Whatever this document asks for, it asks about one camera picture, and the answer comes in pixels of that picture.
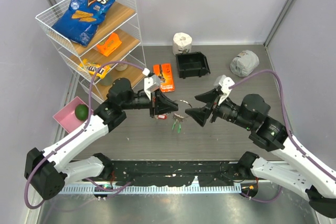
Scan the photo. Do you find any orange snack pouch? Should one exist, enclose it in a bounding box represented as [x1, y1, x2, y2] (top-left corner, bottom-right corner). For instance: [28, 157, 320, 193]
[95, 33, 122, 57]

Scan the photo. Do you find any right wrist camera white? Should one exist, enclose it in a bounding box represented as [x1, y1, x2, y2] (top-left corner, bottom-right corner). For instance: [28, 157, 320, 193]
[214, 74, 235, 105]

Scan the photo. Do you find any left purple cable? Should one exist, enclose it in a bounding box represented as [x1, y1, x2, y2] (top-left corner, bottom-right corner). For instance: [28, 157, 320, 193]
[24, 61, 149, 210]

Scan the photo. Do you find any blue Doritos chip bag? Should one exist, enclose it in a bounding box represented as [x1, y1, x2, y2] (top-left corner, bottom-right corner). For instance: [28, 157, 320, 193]
[52, 0, 115, 47]

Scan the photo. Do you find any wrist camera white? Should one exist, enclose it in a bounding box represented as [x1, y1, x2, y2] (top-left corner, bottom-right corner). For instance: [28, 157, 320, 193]
[142, 68, 161, 100]
[214, 74, 235, 105]

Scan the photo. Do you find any black plastic bin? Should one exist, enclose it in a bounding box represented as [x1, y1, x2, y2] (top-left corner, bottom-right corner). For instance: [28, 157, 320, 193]
[175, 52, 211, 79]

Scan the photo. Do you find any yellow M&M candy bag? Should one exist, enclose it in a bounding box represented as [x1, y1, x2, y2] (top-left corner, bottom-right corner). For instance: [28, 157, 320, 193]
[79, 58, 111, 79]

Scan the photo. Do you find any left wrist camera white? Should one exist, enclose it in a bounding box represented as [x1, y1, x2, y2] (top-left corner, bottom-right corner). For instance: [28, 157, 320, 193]
[142, 68, 161, 100]

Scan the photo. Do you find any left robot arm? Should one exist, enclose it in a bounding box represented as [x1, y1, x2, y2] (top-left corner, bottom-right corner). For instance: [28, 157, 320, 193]
[24, 75, 178, 200]

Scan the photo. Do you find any green lime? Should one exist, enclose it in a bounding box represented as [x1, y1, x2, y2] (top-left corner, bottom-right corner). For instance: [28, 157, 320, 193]
[75, 104, 89, 121]

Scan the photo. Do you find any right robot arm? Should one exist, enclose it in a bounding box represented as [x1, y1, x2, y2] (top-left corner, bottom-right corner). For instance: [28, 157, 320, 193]
[185, 89, 335, 219]

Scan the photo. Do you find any orange Gillette razor box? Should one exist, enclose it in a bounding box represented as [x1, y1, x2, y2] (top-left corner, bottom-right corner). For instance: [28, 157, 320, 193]
[153, 63, 175, 93]

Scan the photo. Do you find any grey wrapped bundle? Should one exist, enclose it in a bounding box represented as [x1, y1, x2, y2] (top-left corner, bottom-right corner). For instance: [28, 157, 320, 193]
[229, 50, 259, 77]

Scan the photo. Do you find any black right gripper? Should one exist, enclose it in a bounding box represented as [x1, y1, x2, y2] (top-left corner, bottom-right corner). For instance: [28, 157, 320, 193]
[185, 87, 253, 129]

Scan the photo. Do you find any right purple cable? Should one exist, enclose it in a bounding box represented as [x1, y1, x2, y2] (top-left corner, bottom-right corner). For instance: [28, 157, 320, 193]
[228, 69, 336, 203]

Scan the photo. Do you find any purple cable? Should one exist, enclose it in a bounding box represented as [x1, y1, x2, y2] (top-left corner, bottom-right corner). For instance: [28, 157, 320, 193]
[24, 61, 149, 210]
[228, 69, 336, 203]

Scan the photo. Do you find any pink box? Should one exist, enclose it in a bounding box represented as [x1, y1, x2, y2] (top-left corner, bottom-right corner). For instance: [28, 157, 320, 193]
[53, 97, 88, 133]

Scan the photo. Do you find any white wire shelf rack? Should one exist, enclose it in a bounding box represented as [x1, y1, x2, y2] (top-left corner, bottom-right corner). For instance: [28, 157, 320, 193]
[35, 0, 146, 103]

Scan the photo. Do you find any white slotted cable duct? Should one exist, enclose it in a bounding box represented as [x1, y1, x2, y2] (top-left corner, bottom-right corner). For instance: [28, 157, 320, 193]
[60, 182, 242, 195]

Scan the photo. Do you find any white toilet paper roll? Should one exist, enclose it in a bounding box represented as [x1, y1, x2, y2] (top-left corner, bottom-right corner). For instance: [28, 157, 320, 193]
[172, 33, 193, 55]

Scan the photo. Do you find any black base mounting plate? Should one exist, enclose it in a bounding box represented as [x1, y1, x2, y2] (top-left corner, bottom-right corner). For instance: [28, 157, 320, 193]
[81, 159, 270, 187]

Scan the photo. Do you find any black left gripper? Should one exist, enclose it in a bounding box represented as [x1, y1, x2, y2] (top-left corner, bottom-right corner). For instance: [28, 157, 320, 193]
[121, 88, 179, 118]

